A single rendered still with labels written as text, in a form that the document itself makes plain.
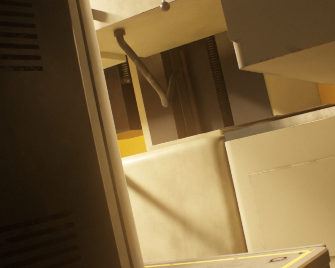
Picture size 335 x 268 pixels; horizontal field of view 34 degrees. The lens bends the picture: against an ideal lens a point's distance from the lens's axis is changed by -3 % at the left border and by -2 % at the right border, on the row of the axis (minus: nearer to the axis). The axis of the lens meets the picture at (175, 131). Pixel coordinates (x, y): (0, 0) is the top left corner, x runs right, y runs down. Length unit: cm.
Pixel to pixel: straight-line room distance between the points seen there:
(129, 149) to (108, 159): 400
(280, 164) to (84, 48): 105
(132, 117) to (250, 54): 225
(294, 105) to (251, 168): 65
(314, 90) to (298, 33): 184
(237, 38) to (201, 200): 137
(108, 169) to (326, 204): 104
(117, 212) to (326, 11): 45
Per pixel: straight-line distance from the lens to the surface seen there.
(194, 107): 264
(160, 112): 267
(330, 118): 175
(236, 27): 59
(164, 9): 189
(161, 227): 201
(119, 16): 203
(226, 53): 253
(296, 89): 242
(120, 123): 280
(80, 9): 90
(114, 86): 282
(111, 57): 247
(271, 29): 58
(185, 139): 214
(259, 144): 182
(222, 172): 188
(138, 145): 481
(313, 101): 240
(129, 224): 87
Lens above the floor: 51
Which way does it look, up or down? 4 degrees up
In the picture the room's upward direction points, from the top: 12 degrees counter-clockwise
